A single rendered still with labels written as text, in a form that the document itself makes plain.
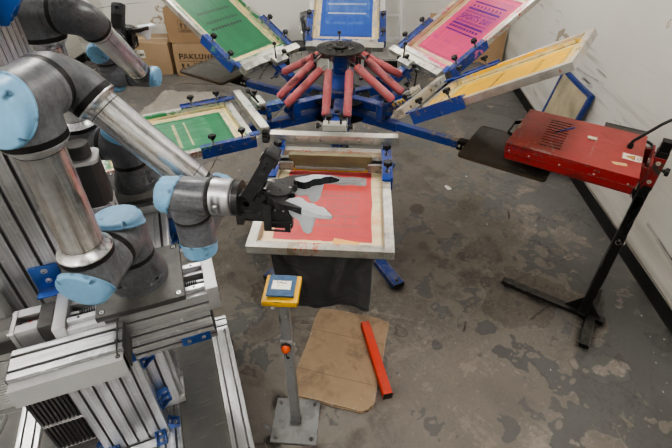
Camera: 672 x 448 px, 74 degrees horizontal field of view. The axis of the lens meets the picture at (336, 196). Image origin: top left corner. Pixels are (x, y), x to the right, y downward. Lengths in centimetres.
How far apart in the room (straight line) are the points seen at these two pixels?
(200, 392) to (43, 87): 171
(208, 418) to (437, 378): 117
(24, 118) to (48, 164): 12
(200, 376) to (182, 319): 101
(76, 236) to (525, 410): 220
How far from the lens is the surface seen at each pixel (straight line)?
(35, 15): 155
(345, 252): 173
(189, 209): 89
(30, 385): 138
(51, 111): 94
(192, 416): 230
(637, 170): 237
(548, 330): 299
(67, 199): 102
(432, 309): 287
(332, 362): 257
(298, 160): 219
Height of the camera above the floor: 217
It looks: 36 degrees down
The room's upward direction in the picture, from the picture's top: straight up
